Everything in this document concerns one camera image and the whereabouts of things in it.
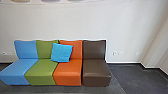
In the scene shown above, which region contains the green sofa seat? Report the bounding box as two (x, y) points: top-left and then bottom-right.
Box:
(24, 39), (60, 87)

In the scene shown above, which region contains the blue square cushion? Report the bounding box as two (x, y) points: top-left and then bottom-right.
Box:
(50, 42), (74, 63)

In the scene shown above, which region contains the orange sofa seat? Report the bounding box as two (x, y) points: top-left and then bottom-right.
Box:
(53, 40), (84, 87)

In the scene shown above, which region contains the brown sofa seat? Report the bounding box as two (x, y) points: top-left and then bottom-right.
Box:
(81, 39), (112, 88)

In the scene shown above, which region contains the blue sofa seat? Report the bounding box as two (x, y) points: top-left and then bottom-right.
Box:
(0, 40), (39, 86)

